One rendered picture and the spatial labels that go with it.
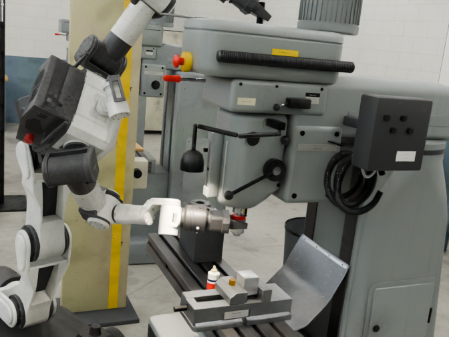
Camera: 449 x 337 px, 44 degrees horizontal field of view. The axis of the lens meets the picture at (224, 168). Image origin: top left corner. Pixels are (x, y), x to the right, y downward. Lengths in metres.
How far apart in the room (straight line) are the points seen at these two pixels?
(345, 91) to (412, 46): 5.71
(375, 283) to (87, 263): 2.14
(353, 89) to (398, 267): 0.66
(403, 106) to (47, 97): 1.05
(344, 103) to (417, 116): 0.27
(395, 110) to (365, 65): 6.60
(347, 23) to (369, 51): 6.34
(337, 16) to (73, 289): 2.56
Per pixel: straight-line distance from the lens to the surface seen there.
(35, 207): 2.17
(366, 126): 1.60
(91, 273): 3.70
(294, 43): 1.68
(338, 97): 1.81
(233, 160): 1.70
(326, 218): 2.07
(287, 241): 3.83
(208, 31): 1.59
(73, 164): 1.71
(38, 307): 2.40
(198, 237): 2.18
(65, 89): 1.80
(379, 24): 8.08
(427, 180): 2.01
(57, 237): 2.20
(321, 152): 1.80
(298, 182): 1.78
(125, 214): 1.91
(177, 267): 2.16
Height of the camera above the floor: 1.83
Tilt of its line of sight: 13 degrees down
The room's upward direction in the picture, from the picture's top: 6 degrees clockwise
